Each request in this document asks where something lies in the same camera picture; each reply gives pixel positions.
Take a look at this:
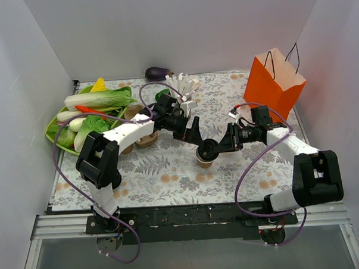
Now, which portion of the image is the white radish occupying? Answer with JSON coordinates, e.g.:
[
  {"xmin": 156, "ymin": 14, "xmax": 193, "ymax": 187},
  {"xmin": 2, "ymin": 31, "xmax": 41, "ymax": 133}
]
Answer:
[{"xmin": 56, "ymin": 110, "xmax": 87, "ymax": 123}]

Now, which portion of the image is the stack of paper cups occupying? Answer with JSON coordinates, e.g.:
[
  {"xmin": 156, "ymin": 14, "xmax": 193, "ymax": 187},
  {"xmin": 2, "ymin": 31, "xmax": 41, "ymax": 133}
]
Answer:
[{"xmin": 121, "ymin": 144, "xmax": 133, "ymax": 155}]

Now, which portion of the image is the brown paper coffee cup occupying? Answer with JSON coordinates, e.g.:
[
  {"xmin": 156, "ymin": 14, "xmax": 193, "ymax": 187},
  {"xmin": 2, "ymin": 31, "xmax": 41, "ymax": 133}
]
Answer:
[{"xmin": 196, "ymin": 156, "xmax": 214, "ymax": 168}]

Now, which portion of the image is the cardboard cup carrier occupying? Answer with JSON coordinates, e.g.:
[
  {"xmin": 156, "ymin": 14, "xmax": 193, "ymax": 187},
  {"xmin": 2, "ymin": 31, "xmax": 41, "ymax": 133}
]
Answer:
[{"xmin": 124, "ymin": 104, "xmax": 158, "ymax": 149}]

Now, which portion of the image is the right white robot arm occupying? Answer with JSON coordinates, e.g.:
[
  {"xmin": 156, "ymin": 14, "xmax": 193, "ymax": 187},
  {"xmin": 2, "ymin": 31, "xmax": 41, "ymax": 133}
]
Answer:
[{"xmin": 201, "ymin": 104, "xmax": 344, "ymax": 224}]

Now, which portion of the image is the red chili pepper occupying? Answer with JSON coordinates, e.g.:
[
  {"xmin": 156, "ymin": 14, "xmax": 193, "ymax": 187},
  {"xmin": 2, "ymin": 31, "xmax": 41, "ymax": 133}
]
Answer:
[{"xmin": 75, "ymin": 105, "xmax": 103, "ymax": 114}]

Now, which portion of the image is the yellow corn cob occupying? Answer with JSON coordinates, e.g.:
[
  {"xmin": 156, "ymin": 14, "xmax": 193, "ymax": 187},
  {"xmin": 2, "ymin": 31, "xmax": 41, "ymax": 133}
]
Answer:
[{"xmin": 90, "ymin": 78, "xmax": 107, "ymax": 92}]

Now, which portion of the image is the purple eggplant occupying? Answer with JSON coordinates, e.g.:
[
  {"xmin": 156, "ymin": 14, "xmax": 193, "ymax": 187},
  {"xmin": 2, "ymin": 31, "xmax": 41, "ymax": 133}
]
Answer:
[{"xmin": 145, "ymin": 67, "xmax": 174, "ymax": 82}]

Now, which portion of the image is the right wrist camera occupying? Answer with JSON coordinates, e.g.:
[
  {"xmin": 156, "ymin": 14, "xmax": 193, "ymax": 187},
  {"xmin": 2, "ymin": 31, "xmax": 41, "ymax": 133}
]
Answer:
[{"xmin": 228, "ymin": 106, "xmax": 240, "ymax": 121}]

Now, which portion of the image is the grey straw holder cup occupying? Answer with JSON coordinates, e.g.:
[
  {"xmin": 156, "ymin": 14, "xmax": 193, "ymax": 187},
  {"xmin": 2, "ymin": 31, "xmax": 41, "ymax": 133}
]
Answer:
[{"xmin": 178, "ymin": 96, "xmax": 192, "ymax": 118}]

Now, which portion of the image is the floral table mat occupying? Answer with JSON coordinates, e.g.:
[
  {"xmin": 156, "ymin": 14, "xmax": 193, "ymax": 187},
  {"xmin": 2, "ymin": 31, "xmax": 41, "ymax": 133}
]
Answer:
[{"xmin": 45, "ymin": 68, "xmax": 313, "ymax": 212}]

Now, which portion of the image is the napa cabbage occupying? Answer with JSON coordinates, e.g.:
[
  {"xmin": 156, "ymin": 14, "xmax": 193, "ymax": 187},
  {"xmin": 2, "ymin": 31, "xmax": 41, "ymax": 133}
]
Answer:
[{"xmin": 64, "ymin": 86, "xmax": 136, "ymax": 111}]

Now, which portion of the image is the orange paper bag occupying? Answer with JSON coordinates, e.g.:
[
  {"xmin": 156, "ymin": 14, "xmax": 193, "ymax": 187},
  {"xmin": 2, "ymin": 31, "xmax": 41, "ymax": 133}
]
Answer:
[{"xmin": 244, "ymin": 48, "xmax": 307, "ymax": 123}]

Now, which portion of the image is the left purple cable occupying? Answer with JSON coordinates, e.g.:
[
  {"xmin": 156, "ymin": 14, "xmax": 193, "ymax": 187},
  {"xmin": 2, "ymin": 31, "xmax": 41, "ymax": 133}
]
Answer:
[{"xmin": 49, "ymin": 80, "xmax": 192, "ymax": 267}]

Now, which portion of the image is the green lettuce leaf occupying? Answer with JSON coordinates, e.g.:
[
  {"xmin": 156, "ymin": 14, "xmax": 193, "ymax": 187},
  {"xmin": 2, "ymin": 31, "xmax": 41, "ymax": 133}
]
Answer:
[{"xmin": 74, "ymin": 115, "xmax": 110, "ymax": 153}]

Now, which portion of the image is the green pepper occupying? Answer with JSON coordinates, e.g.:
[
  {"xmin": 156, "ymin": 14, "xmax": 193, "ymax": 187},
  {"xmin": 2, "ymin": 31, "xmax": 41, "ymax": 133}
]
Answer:
[{"xmin": 155, "ymin": 89, "xmax": 169, "ymax": 102}]

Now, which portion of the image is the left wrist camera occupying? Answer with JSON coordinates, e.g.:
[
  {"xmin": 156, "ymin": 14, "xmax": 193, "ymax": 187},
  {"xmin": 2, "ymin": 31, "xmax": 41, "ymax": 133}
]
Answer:
[{"xmin": 180, "ymin": 100, "xmax": 198, "ymax": 118}]

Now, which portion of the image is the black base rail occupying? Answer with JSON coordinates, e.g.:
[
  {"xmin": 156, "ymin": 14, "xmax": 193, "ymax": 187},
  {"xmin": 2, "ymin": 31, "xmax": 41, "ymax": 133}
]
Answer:
[{"xmin": 84, "ymin": 200, "xmax": 299, "ymax": 248}]

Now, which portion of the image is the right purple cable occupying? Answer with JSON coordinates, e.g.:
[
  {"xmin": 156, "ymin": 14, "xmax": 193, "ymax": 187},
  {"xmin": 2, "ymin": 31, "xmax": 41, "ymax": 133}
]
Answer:
[{"xmin": 230, "ymin": 100, "xmax": 308, "ymax": 249}]

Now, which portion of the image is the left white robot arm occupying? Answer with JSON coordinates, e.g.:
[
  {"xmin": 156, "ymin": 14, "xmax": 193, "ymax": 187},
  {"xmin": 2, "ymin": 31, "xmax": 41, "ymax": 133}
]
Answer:
[{"xmin": 76, "ymin": 93, "xmax": 205, "ymax": 233}]

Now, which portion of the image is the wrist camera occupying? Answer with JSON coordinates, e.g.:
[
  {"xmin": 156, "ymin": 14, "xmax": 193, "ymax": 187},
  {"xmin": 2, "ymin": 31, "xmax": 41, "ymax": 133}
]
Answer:
[
  {"xmin": 228, "ymin": 106, "xmax": 240, "ymax": 121},
  {"xmin": 180, "ymin": 100, "xmax": 198, "ymax": 118}
]

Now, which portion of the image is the purple cable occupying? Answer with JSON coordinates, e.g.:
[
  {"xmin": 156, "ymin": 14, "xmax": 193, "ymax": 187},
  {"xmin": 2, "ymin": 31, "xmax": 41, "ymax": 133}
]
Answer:
[
  {"xmin": 49, "ymin": 80, "xmax": 192, "ymax": 267},
  {"xmin": 230, "ymin": 100, "xmax": 308, "ymax": 249}
]

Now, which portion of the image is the aluminium frame rail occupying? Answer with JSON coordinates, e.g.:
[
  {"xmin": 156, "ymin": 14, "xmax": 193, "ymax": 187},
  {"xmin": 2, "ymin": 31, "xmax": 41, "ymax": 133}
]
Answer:
[{"xmin": 31, "ymin": 202, "xmax": 351, "ymax": 240}]

